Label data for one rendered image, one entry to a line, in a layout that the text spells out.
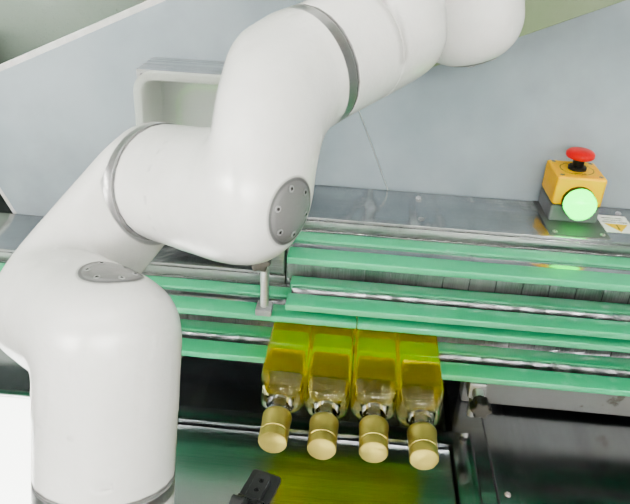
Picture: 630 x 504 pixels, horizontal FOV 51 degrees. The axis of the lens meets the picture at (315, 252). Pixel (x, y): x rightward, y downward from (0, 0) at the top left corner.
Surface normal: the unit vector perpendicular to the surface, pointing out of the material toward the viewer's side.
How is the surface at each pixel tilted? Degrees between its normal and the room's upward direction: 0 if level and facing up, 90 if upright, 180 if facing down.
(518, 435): 90
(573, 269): 90
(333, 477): 90
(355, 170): 0
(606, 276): 90
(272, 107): 54
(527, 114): 0
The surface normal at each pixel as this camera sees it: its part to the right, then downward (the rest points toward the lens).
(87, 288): -0.10, -0.75
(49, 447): -0.41, 0.13
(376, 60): 0.72, 0.29
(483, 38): 0.11, 0.66
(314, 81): 0.77, -0.22
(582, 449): 0.04, -0.87
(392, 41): 0.65, 0.04
